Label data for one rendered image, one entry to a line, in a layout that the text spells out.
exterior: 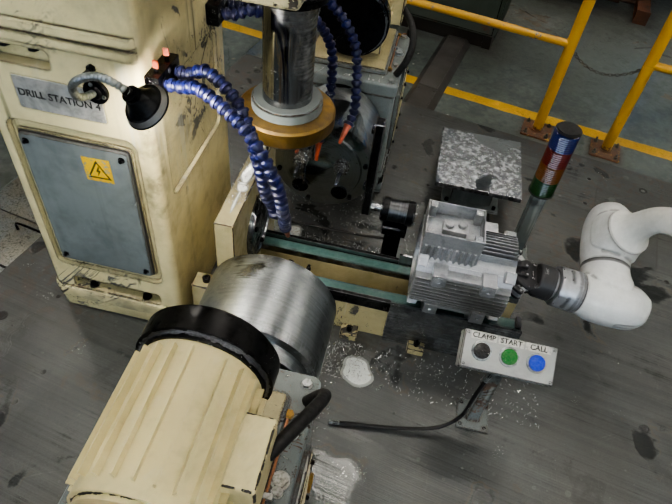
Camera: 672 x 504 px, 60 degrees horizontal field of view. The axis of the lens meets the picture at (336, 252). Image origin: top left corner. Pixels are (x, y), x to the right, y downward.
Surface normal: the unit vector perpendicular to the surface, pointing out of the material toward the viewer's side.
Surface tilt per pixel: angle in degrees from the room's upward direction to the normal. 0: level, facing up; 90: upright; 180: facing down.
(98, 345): 0
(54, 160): 90
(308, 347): 54
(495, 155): 0
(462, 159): 0
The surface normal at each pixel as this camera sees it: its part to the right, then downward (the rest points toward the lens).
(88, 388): 0.09, -0.68
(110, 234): -0.21, 0.70
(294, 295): 0.54, -0.50
